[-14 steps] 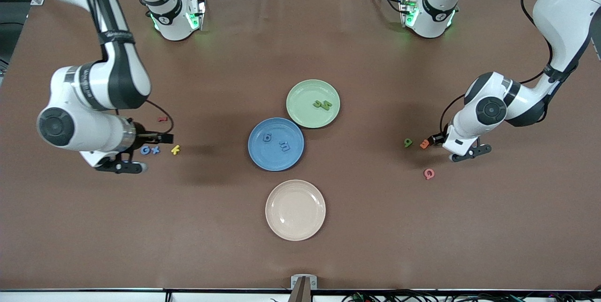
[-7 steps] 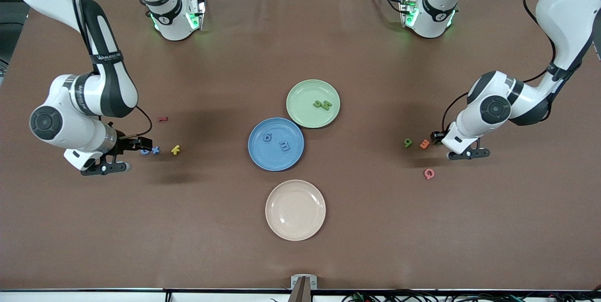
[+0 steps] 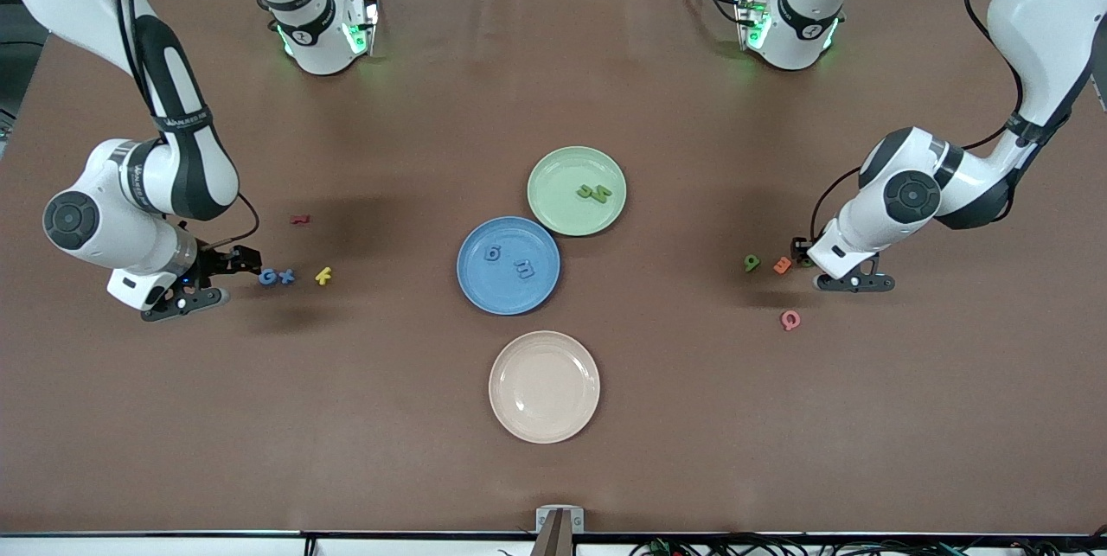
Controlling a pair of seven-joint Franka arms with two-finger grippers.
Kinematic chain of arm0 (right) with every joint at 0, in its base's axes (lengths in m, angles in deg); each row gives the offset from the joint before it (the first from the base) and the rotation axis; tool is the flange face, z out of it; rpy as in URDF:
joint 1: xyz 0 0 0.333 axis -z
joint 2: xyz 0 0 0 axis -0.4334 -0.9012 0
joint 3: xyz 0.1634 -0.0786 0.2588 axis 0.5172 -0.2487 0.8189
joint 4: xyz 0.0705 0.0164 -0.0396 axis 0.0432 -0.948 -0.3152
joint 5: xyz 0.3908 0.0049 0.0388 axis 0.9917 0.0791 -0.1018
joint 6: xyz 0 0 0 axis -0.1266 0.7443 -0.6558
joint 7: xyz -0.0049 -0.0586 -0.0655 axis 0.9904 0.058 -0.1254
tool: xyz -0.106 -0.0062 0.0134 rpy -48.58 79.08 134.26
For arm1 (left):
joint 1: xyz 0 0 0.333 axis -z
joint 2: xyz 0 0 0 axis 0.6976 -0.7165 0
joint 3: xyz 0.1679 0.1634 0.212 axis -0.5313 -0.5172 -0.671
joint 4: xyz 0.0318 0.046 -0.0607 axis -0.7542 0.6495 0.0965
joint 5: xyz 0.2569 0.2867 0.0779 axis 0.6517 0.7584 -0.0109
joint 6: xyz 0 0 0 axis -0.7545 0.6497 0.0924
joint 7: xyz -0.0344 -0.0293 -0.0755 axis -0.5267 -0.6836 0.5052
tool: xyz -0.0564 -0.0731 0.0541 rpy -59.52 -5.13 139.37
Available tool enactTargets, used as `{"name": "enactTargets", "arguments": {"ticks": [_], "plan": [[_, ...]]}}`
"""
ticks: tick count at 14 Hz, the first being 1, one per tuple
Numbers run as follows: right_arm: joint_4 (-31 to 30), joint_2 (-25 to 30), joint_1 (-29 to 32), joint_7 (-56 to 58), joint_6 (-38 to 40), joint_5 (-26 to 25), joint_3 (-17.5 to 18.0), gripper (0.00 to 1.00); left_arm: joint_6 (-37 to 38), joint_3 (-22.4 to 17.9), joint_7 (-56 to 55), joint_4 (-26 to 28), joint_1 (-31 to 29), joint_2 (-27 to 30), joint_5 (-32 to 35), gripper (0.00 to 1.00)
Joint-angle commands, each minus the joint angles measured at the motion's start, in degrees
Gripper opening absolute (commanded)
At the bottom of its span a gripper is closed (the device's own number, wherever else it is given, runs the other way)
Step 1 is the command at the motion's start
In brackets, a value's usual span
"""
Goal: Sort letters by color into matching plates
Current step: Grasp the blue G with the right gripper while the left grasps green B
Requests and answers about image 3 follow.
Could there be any brown table cloth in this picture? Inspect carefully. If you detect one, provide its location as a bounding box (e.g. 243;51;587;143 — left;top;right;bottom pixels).
0;0;1107;536

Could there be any brown camera post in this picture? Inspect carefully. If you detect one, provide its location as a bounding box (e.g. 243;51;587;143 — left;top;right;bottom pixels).
529;511;579;556

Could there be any green plate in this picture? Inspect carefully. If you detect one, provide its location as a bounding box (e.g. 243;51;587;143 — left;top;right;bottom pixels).
527;146;628;238

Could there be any grey metal bracket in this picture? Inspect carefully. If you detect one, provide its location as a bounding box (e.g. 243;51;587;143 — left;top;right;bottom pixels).
535;506;585;534

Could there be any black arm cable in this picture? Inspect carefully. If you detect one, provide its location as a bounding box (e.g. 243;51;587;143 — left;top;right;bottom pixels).
809;0;1082;242
108;0;261;254

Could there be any blue plate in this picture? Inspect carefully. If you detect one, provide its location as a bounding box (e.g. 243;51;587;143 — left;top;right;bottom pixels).
457;216;562;316

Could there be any beige plate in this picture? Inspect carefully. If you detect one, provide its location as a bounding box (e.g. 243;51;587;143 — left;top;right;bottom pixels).
489;330;601;444

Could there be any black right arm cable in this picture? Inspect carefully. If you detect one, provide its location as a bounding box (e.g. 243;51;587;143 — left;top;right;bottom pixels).
108;0;261;254

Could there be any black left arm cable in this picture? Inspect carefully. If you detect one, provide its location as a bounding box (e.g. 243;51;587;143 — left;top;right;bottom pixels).
809;0;1082;242

